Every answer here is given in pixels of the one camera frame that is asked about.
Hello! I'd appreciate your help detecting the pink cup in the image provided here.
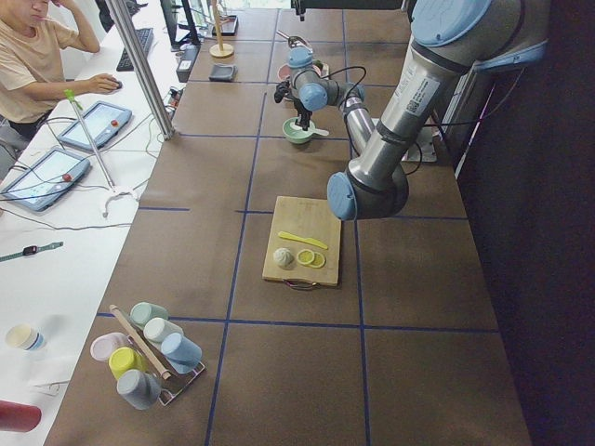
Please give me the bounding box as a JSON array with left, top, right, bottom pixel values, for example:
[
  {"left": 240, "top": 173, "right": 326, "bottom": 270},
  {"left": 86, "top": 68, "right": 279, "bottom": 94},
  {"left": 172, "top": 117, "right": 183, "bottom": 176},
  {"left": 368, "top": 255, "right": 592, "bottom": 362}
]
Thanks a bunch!
[{"left": 89, "top": 332, "right": 128, "bottom": 362}]

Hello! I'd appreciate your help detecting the white plastic spoon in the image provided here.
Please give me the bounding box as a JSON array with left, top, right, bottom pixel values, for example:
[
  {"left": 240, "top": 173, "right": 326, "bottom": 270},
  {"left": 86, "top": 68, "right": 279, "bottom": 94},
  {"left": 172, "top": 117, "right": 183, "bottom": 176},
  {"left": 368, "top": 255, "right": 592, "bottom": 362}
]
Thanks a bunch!
[{"left": 292, "top": 127, "right": 329, "bottom": 138}]

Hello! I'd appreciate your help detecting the paper cup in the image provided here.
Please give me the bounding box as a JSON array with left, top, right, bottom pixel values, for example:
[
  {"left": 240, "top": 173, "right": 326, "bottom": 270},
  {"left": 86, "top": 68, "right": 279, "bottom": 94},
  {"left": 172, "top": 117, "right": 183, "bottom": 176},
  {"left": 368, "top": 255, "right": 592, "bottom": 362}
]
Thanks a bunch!
[{"left": 5, "top": 323, "right": 46, "bottom": 357}]

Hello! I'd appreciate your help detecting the yellow cup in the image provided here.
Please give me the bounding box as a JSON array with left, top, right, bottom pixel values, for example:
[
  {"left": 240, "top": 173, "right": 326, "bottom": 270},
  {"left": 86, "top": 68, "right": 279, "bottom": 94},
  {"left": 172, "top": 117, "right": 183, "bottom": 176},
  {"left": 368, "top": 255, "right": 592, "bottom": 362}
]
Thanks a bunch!
[{"left": 108, "top": 347, "right": 148, "bottom": 380}]

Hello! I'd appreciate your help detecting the yellow plastic knife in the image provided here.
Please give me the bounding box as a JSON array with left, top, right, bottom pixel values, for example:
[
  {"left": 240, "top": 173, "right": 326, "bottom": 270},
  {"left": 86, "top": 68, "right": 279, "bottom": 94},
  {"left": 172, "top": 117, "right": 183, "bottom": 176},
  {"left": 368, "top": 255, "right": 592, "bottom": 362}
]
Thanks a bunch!
[{"left": 277, "top": 231, "right": 328, "bottom": 250}]

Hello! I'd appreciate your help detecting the dark grey folded cloth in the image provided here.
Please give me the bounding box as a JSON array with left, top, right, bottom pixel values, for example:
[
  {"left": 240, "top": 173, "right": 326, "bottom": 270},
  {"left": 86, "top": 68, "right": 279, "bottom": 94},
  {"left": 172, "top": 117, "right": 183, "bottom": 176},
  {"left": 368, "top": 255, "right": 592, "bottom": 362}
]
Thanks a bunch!
[{"left": 208, "top": 64, "right": 237, "bottom": 83}]

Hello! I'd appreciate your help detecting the metal ice scoop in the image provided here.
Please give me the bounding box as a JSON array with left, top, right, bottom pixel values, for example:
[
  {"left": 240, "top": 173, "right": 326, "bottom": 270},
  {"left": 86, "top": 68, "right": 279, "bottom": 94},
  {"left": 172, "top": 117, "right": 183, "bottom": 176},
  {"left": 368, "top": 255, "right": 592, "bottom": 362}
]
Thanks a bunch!
[{"left": 276, "top": 30, "right": 313, "bottom": 54}]

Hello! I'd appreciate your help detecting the bamboo cutting board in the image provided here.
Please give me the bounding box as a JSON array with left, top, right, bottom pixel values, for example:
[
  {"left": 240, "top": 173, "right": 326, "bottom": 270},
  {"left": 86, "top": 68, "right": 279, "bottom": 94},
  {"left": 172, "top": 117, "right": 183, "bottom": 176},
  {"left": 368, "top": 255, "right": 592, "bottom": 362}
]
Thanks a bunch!
[{"left": 262, "top": 196, "right": 341, "bottom": 286}]

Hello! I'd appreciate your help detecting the sage green cup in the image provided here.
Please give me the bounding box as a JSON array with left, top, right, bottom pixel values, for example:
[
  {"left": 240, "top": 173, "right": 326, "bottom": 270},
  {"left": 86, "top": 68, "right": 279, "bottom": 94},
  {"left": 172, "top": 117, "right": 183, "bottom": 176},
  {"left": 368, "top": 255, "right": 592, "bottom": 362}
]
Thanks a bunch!
[{"left": 129, "top": 302, "right": 169, "bottom": 329}]

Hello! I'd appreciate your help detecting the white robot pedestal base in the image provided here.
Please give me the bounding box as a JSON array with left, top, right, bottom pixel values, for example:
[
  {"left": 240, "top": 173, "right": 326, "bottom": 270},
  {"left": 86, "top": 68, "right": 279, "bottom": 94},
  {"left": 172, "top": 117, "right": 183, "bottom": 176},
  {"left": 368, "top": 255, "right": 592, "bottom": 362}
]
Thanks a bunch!
[{"left": 402, "top": 126, "right": 440, "bottom": 163}]

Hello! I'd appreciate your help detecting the pink bowl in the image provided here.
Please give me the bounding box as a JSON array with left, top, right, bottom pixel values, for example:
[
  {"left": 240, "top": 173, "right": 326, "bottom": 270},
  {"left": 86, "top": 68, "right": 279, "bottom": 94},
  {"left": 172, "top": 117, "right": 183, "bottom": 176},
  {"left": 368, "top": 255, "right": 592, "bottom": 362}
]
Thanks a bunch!
[{"left": 277, "top": 64, "right": 322, "bottom": 81}]

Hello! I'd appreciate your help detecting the black keyboard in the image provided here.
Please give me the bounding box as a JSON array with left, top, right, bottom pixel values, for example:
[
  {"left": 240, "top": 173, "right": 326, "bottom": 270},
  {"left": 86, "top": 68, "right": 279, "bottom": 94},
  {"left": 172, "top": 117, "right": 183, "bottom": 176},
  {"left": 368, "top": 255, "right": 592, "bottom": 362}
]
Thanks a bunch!
[{"left": 115, "top": 27, "right": 155, "bottom": 72}]

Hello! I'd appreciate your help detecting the wooden stand round base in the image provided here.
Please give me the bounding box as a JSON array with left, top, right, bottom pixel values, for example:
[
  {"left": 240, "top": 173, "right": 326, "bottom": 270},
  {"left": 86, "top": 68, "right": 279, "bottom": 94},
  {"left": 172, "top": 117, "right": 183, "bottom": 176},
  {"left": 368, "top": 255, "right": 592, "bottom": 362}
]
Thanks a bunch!
[{"left": 209, "top": 0, "right": 234, "bottom": 59}]

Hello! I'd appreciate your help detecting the red cylinder bottle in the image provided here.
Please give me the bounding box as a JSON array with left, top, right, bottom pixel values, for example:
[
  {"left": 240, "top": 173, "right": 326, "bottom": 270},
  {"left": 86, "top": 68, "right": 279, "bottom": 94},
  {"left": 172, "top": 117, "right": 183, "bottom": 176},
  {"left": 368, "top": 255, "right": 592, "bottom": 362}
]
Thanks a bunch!
[{"left": 0, "top": 400, "right": 42, "bottom": 433}]

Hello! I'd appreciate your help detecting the person in orange shirt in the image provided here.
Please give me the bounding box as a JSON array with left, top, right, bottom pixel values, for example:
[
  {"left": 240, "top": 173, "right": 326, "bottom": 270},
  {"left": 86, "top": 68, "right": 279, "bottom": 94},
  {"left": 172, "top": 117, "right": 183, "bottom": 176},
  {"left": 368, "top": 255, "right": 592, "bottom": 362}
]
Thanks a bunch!
[{"left": 0, "top": 0, "right": 123, "bottom": 140}]

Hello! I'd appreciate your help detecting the white steamed bun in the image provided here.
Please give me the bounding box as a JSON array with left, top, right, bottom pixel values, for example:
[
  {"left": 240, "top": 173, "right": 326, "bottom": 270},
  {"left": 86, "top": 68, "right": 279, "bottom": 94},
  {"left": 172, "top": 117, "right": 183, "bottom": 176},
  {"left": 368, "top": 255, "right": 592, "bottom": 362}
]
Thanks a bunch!
[{"left": 272, "top": 247, "right": 296, "bottom": 270}]

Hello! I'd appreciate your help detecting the upper lemon slice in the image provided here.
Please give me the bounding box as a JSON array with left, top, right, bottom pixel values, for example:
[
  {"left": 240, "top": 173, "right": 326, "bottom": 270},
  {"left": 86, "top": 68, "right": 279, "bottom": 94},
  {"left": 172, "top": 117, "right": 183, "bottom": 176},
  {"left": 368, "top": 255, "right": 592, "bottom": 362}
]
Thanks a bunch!
[{"left": 296, "top": 249, "right": 316, "bottom": 266}]

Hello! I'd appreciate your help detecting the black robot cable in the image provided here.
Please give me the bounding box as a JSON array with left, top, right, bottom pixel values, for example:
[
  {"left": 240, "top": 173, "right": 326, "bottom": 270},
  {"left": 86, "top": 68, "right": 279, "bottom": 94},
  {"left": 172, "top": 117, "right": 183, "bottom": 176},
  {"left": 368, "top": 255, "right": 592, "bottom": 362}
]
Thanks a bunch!
[{"left": 320, "top": 66, "right": 489, "bottom": 177}]

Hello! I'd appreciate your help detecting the grey cup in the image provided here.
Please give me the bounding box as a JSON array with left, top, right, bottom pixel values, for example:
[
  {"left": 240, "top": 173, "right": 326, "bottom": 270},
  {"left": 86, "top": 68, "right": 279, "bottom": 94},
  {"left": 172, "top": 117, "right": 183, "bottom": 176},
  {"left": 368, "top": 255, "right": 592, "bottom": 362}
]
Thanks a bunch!
[{"left": 116, "top": 369, "right": 162, "bottom": 410}]

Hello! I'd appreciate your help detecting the far teach pendant tablet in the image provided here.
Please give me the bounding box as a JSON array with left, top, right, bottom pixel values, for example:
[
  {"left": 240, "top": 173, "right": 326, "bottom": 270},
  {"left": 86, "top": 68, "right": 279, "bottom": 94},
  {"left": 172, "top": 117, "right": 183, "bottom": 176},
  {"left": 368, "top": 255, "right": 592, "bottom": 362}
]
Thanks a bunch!
[{"left": 57, "top": 101, "right": 132, "bottom": 152}]

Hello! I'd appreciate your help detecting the aluminium frame post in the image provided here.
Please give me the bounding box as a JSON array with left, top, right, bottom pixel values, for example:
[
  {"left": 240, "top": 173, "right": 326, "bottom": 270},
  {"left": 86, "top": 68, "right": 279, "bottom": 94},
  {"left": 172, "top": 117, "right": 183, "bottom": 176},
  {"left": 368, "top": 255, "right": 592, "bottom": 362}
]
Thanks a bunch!
[{"left": 106, "top": 0, "right": 175, "bottom": 140}]

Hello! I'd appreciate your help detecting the wooden cup rack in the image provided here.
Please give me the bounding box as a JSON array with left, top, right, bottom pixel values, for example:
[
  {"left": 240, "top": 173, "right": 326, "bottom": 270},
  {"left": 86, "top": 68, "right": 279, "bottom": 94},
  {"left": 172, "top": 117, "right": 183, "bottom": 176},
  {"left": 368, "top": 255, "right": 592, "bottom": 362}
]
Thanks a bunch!
[{"left": 110, "top": 305, "right": 205, "bottom": 408}]

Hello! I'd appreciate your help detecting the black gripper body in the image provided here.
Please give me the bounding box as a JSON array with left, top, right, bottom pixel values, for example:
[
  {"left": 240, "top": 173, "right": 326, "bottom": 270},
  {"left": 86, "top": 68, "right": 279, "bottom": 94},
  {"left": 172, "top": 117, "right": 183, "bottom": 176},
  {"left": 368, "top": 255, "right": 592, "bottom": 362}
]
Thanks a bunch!
[{"left": 273, "top": 79, "right": 312, "bottom": 122}]

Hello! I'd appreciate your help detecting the metal rod green clip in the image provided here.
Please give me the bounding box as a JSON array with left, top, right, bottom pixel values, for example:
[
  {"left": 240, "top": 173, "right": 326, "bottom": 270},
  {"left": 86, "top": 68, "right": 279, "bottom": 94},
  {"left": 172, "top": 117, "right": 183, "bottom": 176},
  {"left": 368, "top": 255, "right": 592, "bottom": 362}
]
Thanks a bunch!
[{"left": 64, "top": 89, "right": 139, "bottom": 218}]

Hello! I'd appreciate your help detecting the near teach pendant tablet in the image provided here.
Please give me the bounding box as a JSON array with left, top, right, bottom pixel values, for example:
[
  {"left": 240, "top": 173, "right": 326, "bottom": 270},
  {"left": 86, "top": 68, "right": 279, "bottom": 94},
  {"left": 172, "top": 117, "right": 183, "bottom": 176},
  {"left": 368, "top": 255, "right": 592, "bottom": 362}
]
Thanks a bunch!
[{"left": 1, "top": 147, "right": 91, "bottom": 212}]

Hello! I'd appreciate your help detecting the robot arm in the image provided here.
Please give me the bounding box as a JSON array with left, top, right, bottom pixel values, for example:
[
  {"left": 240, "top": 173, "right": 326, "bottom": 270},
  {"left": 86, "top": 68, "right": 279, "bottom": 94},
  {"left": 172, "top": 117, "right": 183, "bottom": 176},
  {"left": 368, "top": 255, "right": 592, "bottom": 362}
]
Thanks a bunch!
[{"left": 274, "top": 0, "right": 550, "bottom": 220}]

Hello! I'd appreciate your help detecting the mint green bowl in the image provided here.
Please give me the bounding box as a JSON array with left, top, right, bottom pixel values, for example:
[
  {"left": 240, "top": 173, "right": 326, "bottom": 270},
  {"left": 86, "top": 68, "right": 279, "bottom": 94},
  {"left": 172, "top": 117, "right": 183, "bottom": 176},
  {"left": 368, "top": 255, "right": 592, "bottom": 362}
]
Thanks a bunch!
[{"left": 282, "top": 117, "right": 315, "bottom": 145}]

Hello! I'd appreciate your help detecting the blue cup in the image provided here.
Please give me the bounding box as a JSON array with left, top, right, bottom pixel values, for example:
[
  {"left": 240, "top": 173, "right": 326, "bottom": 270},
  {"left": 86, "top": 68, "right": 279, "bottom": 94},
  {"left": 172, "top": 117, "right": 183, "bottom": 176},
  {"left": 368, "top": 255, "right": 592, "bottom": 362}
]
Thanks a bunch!
[{"left": 161, "top": 333, "right": 203, "bottom": 374}]

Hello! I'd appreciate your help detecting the person's hand on mouse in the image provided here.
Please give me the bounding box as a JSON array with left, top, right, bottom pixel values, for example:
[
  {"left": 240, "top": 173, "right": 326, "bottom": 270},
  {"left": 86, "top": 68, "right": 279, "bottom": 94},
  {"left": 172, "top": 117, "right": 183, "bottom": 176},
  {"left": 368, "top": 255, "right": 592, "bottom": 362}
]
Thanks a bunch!
[{"left": 86, "top": 73, "right": 118, "bottom": 94}]

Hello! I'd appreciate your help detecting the teach pendant tablet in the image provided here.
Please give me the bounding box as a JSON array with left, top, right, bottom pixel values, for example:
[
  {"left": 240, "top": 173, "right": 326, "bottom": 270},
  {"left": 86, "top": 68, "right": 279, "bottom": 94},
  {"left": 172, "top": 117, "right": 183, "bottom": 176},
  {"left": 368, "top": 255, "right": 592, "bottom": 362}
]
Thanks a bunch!
[
  {"left": 1, "top": 147, "right": 91, "bottom": 212},
  {"left": 57, "top": 101, "right": 132, "bottom": 152}
]

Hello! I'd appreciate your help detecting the black power adapter box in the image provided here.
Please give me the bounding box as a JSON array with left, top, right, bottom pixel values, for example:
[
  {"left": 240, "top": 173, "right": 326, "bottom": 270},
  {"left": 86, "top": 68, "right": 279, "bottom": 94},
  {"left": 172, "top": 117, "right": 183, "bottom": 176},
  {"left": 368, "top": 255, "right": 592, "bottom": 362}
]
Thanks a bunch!
[{"left": 176, "top": 45, "right": 200, "bottom": 83}]

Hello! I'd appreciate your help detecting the smartwatch green band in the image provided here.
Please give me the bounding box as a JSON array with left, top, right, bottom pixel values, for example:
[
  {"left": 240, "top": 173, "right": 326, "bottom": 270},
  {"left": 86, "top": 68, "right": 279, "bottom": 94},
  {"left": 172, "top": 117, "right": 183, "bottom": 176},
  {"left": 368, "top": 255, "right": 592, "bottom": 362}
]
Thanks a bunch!
[{"left": 0, "top": 242, "right": 64, "bottom": 262}]

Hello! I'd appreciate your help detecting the white cup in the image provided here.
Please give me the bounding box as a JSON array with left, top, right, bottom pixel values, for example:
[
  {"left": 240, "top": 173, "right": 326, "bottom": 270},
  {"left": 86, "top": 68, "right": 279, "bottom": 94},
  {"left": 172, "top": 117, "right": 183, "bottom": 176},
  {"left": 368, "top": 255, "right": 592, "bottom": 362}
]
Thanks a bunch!
[{"left": 143, "top": 317, "right": 184, "bottom": 345}]

